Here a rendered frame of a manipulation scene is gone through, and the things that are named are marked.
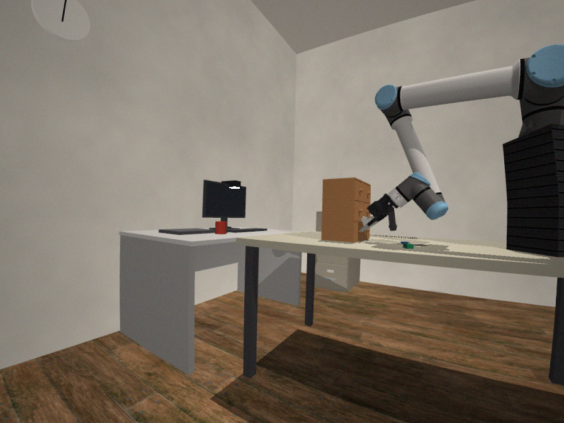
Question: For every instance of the brown wooden chest of drawers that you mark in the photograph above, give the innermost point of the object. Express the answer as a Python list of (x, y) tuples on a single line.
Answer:
[(338, 207)]

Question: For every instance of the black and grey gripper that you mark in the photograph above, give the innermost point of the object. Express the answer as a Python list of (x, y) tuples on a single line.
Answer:
[(379, 211)]

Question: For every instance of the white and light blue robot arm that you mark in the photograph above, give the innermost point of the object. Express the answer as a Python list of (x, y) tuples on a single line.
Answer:
[(541, 80)]

